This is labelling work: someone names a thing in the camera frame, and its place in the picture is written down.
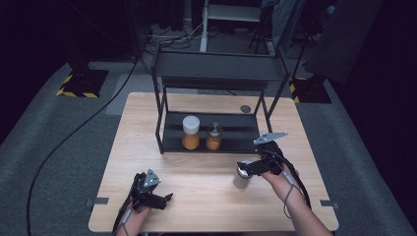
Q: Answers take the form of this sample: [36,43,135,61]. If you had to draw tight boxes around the silver-lidded jar of orange spice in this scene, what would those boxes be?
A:
[205,122,224,151]

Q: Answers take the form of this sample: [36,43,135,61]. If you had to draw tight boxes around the white metal frame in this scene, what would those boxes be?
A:
[199,0,264,53]

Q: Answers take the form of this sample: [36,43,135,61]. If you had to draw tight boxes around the white-lidded jar of orange powder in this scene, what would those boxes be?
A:
[181,115,202,151]

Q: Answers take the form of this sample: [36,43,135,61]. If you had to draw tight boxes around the hand-held gripper cable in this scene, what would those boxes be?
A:
[267,148,313,220]
[111,193,137,236]

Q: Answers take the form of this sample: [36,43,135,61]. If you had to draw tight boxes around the black metal two-tier rack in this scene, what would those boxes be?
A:
[150,43,293,156]

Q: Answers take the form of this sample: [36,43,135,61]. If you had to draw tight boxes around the dark grey panel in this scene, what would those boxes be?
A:
[303,0,385,85]

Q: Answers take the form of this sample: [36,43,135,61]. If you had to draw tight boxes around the left hand-held gripper cable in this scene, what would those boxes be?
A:
[111,193,137,236]

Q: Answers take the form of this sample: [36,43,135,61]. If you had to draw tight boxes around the tangle of floor cables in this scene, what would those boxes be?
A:
[143,22,205,56]

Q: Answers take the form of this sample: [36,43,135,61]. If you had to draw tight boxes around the black tripod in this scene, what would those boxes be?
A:
[248,4,275,55]

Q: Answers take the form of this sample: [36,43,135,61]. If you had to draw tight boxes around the grey table edge bracket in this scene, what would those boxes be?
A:
[319,199,340,210]
[86,197,110,207]

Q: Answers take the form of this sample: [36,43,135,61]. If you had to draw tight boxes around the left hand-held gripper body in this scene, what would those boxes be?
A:
[129,168,165,211]

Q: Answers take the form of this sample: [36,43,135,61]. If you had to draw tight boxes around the person's right hand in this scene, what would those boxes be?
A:
[261,161,301,205]

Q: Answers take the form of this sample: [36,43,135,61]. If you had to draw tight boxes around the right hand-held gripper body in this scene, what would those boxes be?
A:
[253,131,290,177]

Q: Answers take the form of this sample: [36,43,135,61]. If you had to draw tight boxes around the right hand-held gripper cable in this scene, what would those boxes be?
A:
[267,148,313,220]

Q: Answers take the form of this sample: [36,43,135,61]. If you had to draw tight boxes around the person's left hand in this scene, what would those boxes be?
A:
[115,204,152,236]

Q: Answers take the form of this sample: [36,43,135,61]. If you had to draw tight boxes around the black stand base striped tape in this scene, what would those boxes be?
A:
[288,75,332,104]
[55,67,110,99]

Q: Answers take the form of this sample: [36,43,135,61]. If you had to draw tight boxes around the black floor cable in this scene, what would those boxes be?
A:
[26,53,141,236]

